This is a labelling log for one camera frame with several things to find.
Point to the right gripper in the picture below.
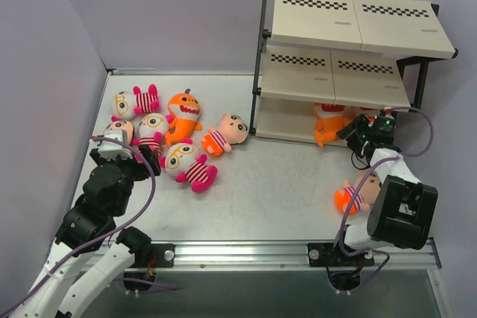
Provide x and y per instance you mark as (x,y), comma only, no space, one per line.
(358,129)

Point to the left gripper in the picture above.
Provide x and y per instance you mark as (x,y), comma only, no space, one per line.
(145,164)

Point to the orange shark plush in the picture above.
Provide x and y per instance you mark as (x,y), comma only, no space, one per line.
(331,118)
(184,112)
(367,111)

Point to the orange shark plush back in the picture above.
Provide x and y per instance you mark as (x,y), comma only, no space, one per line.
(184,112)

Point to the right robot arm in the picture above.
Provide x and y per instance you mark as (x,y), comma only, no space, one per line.
(387,205)

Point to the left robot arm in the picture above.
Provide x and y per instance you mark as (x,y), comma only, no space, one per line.
(90,250)

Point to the cream black three-tier shelf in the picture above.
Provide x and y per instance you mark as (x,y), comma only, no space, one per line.
(366,53)

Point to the peach boy plush left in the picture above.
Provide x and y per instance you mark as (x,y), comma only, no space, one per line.
(123,127)

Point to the white pink glasses plush middle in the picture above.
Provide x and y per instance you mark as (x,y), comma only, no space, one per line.
(151,131)

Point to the white pink glasses plush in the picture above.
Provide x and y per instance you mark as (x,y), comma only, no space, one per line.
(186,163)
(151,131)

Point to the white pink glasses plush front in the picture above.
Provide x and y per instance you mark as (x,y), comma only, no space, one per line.
(186,163)

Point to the white pink striped plush back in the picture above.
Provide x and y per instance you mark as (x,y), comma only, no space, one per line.
(127,105)

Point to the peach boy plush centre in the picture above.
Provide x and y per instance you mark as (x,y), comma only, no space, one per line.
(231,130)

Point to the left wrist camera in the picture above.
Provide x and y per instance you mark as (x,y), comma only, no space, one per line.
(111,144)

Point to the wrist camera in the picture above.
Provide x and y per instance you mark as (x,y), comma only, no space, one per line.
(387,112)
(111,144)

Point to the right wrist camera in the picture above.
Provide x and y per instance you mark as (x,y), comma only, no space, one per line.
(387,112)

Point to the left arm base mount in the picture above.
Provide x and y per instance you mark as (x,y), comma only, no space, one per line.
(161,256)

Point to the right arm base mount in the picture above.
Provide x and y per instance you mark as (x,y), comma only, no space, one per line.
(321,254)

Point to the aluminium front rail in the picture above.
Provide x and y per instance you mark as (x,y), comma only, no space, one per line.
(292,255)

